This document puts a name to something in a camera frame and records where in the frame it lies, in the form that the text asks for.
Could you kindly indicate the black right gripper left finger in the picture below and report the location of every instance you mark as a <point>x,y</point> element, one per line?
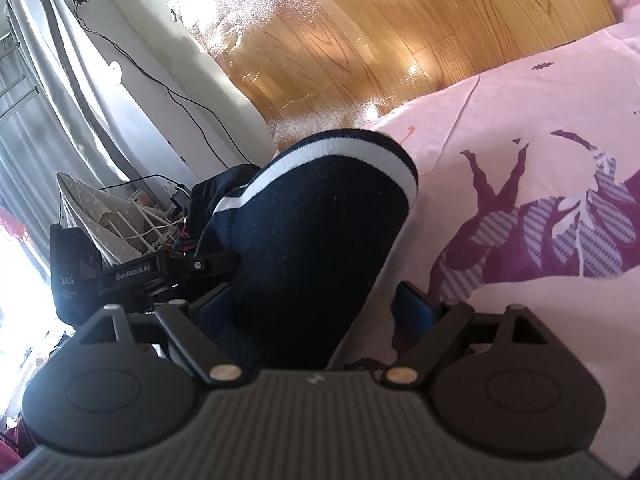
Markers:
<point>184,344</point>

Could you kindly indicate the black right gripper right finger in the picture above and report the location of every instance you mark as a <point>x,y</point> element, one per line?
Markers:
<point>426,333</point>

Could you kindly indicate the dark navy striped garment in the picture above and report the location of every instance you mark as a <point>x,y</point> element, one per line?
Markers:
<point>313,230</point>

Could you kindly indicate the dark navy clothes pile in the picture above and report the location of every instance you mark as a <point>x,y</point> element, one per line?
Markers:
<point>203,200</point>

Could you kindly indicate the grey curtain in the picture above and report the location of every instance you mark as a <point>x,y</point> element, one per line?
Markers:
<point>53,118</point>

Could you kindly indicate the pink printed bed sheet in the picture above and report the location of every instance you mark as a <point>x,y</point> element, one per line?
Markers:
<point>529,194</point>

